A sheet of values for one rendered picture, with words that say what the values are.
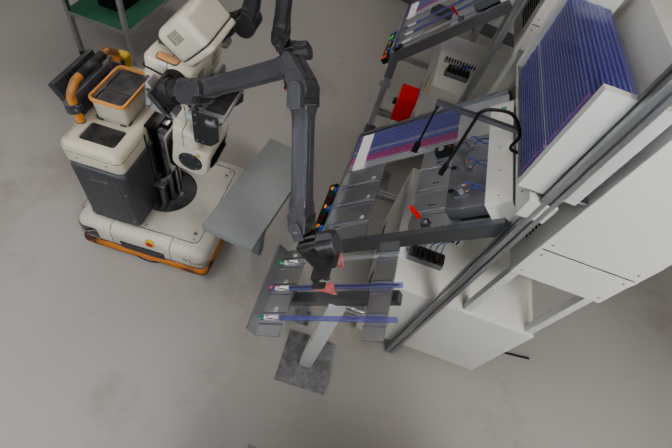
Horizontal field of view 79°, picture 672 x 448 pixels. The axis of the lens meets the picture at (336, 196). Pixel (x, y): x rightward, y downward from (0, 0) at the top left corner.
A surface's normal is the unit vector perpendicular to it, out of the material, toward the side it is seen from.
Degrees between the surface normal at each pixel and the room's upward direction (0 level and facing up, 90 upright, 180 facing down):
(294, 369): 0
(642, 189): 90
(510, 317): 0
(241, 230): 0
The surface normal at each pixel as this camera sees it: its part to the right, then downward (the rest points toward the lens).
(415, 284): 0.20, -0.58
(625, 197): -0.28, 0.74
